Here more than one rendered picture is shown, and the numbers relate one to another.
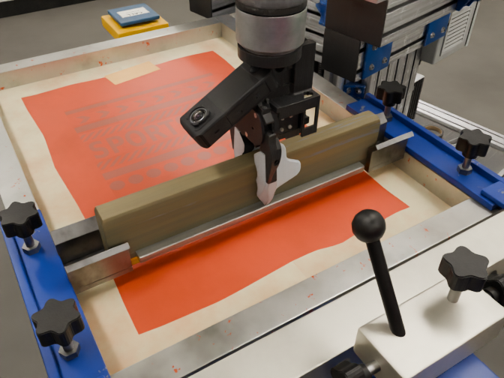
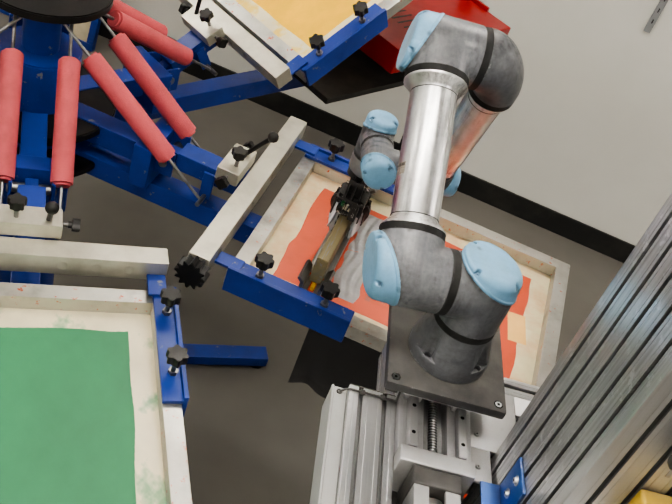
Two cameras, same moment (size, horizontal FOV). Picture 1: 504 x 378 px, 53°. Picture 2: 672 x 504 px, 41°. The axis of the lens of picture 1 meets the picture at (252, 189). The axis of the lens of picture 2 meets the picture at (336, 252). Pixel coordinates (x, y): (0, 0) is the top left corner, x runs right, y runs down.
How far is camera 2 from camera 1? 2.33 m
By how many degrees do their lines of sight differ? 87
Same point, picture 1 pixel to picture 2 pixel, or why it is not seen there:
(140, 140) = not seen: hidden behind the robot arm
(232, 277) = (315, 215)
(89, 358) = (324, 159)
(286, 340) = (273, 160)
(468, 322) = (228, 160)
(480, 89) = not seen: outside the picture
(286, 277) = (296, 222)
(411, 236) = (261, 236)
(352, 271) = (273, 213)
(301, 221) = (313, 249)
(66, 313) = (335, 143)
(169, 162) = not seen: hidden behind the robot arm
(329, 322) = (265, 168)
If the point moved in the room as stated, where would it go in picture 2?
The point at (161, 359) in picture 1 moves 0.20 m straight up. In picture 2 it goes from (306, 169) to (327, 107)
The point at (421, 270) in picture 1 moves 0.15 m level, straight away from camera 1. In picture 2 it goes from (249, 192) to (261, 234)
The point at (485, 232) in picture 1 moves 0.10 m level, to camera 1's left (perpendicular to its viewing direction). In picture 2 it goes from (234, 215) to (267, 205)
